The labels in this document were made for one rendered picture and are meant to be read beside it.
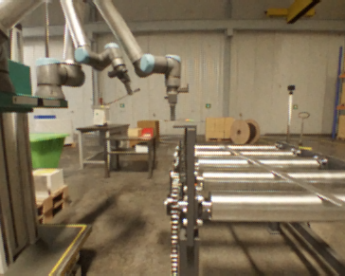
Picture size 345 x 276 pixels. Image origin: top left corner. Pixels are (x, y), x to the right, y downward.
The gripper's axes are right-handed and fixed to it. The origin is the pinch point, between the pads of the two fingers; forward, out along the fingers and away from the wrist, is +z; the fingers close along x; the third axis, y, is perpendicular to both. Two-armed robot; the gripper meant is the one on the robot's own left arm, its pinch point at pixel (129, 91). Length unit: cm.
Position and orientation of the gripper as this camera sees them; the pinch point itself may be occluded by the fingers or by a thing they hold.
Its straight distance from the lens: 132.7
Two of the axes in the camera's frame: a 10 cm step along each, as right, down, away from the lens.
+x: 1.3, -0.1, 9.9
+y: 9.1, -3.9, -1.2
